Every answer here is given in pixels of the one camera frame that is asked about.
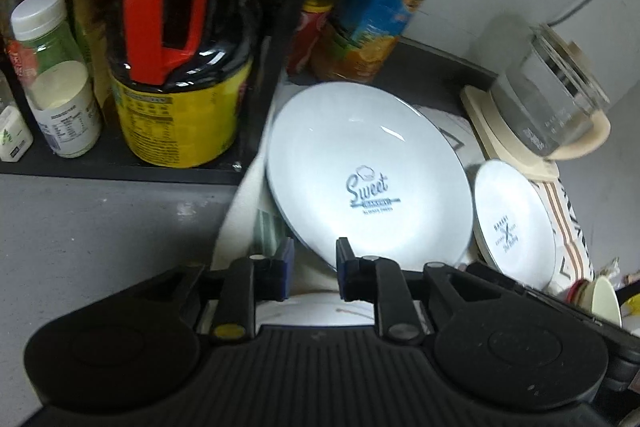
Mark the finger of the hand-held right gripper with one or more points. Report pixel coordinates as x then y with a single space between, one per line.
520 283

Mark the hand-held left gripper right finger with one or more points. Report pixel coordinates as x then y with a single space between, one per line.
343 268

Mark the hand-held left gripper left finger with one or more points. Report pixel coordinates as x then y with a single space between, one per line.
283 267

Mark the small white printed plate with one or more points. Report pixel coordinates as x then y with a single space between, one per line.
515 227

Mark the pale green printed bowl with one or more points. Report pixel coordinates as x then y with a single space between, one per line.
605 302

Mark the large white blue-rimmed plate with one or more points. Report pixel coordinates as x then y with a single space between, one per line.
350 147

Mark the patterned fringed table cloth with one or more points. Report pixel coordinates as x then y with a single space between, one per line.
567 217

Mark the cream kettle base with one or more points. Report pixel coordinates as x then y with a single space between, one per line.
485 127

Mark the black metal shelf rack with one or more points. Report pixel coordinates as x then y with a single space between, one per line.
125 172

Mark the glass electric kettle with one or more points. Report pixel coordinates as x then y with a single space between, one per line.
550 92

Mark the white-capped seasoning jar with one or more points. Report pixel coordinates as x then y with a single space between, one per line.
60 102

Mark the small white box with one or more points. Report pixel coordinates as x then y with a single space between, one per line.
12 137

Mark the small red label bottle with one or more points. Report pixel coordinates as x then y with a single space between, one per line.
15 62

